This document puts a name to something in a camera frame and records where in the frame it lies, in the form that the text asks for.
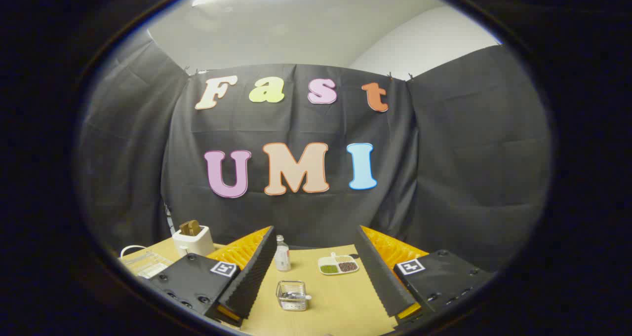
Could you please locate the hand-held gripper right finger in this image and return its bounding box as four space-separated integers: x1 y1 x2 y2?
353 225 497 328

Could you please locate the small clear bottle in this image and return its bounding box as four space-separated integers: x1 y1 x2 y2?
275 235 292 272

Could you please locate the metal wire basket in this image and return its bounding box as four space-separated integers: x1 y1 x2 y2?
275 280 312 312

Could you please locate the divided tray of beans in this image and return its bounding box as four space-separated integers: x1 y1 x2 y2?
317 253 360 276

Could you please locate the white toaster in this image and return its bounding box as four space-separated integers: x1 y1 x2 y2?
172 225 216 258

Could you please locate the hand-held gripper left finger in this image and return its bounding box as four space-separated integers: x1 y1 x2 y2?
140 225 278 329

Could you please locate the white wire dish rack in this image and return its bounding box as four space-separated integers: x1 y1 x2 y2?
119 245 174 279

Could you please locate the black backdrop cloth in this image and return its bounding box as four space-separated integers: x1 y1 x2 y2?
76 30 552 273

